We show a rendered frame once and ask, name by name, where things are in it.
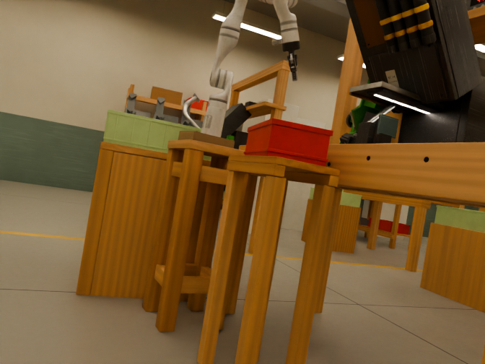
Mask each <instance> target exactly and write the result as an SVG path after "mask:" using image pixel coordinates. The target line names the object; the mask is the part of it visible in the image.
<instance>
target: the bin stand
mask: <svg viewBox="0 0 485 364"><path fill-rule="evenodd" d="M227 170H228V176H227V184H226V189H225V193H224V201H223V206H222V214H221V219H220V224H219V232H218V236H217V244H216V249H215V254H214V262H213V267H212V271H211V279H210V284H209V292H208V297H207V302H206V310H205V314H204V322H203V327H202V332H201V340H200V345H199V349H198V357H197V362H198V363H199V364H214V356H215V352H216V347H217V339H218V334H219V326H220V321H221V317H222V309H223V304H224V296H225V291H226V286H227V278H228V274H229V269H230V261H231V256H232V248H233V243H234V239H235V231H236V226H237V218H238V213H239V208H240V200H241V196H242V191H243V183H244V178H245V173H252V174H259V175H265V176H266V179H265V184H264V189H263V197H262V202H261V210H260V214H259V219H258V227H257V232H256V237H255V245H254V249H253V258H252V262H251V267H250V275H249V280H248V288H247V292H246V297H245V305H244V310H243V315H242V323H241V327H240V336H239V340H238V345H237V353H236V358H235V364H255V363H258V359H259V355H260V350H261V342H262V337H263V329H264V324H265V320H266V312H267V308H268V299H269V295H270V290H271V282H272V277H273V273H274V264H275V260H276V252H277V247H278V242H279V234H280V230H281V221H282V217H283V212H284V204H285V199H286V195H287V186H288V181H295V182H300V183H311V184H315V189H314V194H313V202H312V206H311V211H310V219H309V224H308V229H307V237H306V241H305V250H304V254H303V259H302V267H301V272H300V280H299V284H298V289H297V297H296V302H295V307H294V315H293V319H292V328H291V332H290V337H289V345H288V350H287V358H286V362H285V364H306V359H307V351H308V347H309V342H310V334H311V329H312V325H313V316H314V312H315V304H316V299H317V294H318V286H319V281H320V273H321V269H322V264H323V256H324V251H325V243H326V238H327V234H328V226H329V221H330V216H331V208H332V203H333V195H334V191H335V187H337V186H338V179H339V174H340V170H339V169H335V168H328V167H325V166H321V165H314V164H311V163H307V162H300V161H297V160H290V159H286V158H283V157H276V156H255V155H229V161H228V164H227Z"/></svg>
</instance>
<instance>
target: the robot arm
mask: <svg viewBox="0 0 485 364"><path fill-rule="evenodd" d="M258 1H262V2H264V3H267V4H273V5H274V8H275V10H276V13H277V16H278V18H279V21H280V28H281V39H273V40H272V45H274V46H276V45H279V44H282V50H283V52H287V51H288V52H289V55H288V56H287V59H288V61H289V67H290V71H291V73H292V81H297V54H296V55H295V51H296V50H299V49H300V39H299V33H298V29H297V18H296V16H295V14H292V13H290V11H289V8H292V7H294V6H295V5H296V4H297V2H298V0H258ZM247 2H248V0H235V4H234V7H233V9H232V11H231V12H230V14H229V15H228V16H227V18H226V19H225V20H224V21H223V23H222V26H221V30H220V34H219V41H218V46H217V53H216V56H215V59H214V65H213V68H212V71H211V76H210V80H209V81H210V82H209V83H210V85H211V86H212V87H216V88H219V89H223V90H224V91H223V92H221V93H218V94H212V95H210V96H209V103H208V107H207V111H206V115H205V116H204V120H203V124H202V128H201V133H204V134H209V135H212V136H216V137H221V135H222V128H223V124H224V117H225V113H226V109H227V103H228V98H229V94H230V89H231V86H232V80H233V73H232V71H228V70H224V69H220V68H219V66H220V64H221V62H222V61H223V59H224V58H225V57H226V55H227V54H228V53H229V52H230V51H231V50H232V49H233V48H234V47H235V46H236V45H237V42H238V39H239V35H240V28H241V24H242V20H243V15H244V12H245V8H246V5H247ZM293 66H294V67H293Z"/></svg>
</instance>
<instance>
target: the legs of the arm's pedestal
mask: <svg viewBox="0 0 485 364"><path fill-rule="evenodd" d="M203 158H204V152H203V151H199V150H195V149H185V150H184V151H183V150H179V149H168V153H167V161H166V166H165V174H164V178H163V183H162V191H161V196H160V204H159V209H158V213H157V221H156V226H155V231H154V239H153V244H152V252H151V256H150V261H149V269H148V274H147V282H146V287H145V291H144V299H143V304H142V308H143V309H144V310H145V311H146V312H157V319H156V324H155V326H156V327H157V329H158V331H159V332H174V331H175V323H176V318H177V314H178V306H179V301H180V294H181V293H189V294H188V302H187V307H188V308H189V309H190V310H191V311H203V310H204V303H205V298H206V294H208V292H209V284H210V279H211V271H212V269H210V267H211V259H212V254H213V250H214V241H215V237H216V232H217V224H218V219H219V211H220V207H221V202H222V194H223V189H224V185H226V184H227V176H228V170H227V163H228V159H224V158H220V157H211V164H210V167H208V166H203V165H202V162H203ZM199 181H204V182H207V186H206V194H205V199H204V207H203V212H202V216H201V224H200V229H199V234H198V242H197V247H196V255H195V259H194V264H188V263H186V258H187V253H188V245H189V240H190V236H191V228H192V223H193V215H194V210H195V205H196V197H197V193H198V185H199ZM247 182H248V173H245V178H244V183H243V188H242V196H241V200H240V208H239V213H238V218H237V226H236V231H235V239H234V243H233V248H232V256H231V261H230V269H229V274H228V278H227V286H226V291H225V296H224V304H223V309H222V317H221V321H220V326H219V330H223V325H224V317H225V312H226V307H227V299H228V295H229V290H230V282H231V277H232V269H233V264H234V260H235V252H236V247H237V239H238V234H239V229H240V221H241V217H242V212H243V204H244V199H245V191H246V186H247Z"/></svg>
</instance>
